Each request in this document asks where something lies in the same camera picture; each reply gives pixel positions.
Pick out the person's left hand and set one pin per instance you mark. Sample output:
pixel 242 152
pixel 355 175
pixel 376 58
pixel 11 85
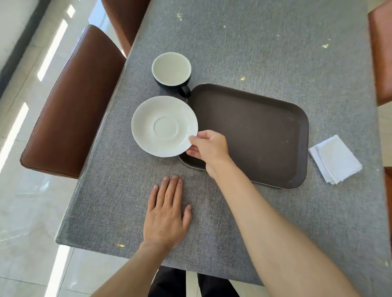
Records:
pixel 164 221

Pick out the person's right hand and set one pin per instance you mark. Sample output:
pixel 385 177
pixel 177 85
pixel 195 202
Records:
pixel 213 150

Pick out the person's left middle finger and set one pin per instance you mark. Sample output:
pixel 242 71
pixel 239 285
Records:
pixel 172 189

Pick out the person's left little finger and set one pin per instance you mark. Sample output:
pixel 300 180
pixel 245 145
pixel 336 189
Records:
pixel 153 197

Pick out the person's right thumb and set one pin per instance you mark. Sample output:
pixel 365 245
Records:
pixel 200 138

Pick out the person's left thumb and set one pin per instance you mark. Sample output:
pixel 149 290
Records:
pixel 187 217

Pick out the white saucer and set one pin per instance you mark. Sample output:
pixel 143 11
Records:
pixel 164 127

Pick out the person's left forearm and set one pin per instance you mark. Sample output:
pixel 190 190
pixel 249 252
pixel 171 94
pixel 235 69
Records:
pixel 137 272

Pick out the person's right forearm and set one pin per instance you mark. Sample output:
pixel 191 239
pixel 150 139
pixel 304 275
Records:
pixel 275 232

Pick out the dark brown serving tray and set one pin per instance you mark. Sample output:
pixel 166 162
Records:
pixel 254 134

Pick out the person's black trousers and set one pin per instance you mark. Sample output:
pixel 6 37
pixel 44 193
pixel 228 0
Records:
pixel 168 283

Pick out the black cup with white inside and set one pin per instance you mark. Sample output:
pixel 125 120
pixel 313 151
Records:
pixel 171 69

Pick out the brown leather chair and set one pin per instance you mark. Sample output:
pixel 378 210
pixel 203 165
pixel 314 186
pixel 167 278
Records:
pixel 382 52
pixel 389 189
pixel 73 107
pixel 124 21

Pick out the folded white cloth napkin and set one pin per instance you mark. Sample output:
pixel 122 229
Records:
pixel 335 159

